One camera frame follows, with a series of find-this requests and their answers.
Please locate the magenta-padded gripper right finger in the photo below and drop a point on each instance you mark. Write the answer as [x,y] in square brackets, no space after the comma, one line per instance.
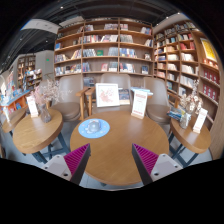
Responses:
[146,160]

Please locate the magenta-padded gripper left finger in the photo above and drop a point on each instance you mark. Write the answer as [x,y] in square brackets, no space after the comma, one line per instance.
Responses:
[76,160]

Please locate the round blue mouse pad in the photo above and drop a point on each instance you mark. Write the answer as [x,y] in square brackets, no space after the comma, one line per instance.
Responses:
[83,131]

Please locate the round wooden side table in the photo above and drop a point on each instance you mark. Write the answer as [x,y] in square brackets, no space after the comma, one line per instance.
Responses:
[13,121]
[190,140]
[33,133]

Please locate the beige armchair with wooden arms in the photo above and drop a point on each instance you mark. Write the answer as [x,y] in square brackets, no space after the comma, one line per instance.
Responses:
[115,79]
[68,110]
[156,110]

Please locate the stack of books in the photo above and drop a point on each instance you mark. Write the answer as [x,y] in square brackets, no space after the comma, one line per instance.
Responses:
[173,114]

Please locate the glass vase with dried flowers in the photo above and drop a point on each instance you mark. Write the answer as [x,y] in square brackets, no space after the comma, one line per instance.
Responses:
[184,120]
[45,116]

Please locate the white sign on wooden base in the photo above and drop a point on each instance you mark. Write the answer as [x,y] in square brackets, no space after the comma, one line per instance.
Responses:
[139,104]

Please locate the small white table sign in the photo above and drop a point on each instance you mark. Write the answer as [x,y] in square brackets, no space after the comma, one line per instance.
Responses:
[200,120]
[32,106]

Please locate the dark upright book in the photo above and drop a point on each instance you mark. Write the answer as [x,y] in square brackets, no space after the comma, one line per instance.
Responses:
[124,96]

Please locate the teal book stack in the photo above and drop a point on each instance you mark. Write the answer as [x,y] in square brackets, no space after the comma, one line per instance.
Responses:
[141,90]

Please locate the white framed picture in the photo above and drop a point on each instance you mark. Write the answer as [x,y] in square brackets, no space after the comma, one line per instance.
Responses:
[107,94]

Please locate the orange book display table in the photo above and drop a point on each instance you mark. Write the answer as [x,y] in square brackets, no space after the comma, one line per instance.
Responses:
[13,101]

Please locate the angled wooden bookshelf unit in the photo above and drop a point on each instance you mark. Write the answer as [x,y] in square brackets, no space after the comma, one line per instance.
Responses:
[180,60]

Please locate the distant wooden bookshelf unit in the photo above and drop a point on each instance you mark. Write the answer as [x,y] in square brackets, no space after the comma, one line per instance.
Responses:
[25,66]

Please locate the wide wooden bookshelf unit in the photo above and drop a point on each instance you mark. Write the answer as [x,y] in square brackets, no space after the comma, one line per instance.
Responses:
[100,30]

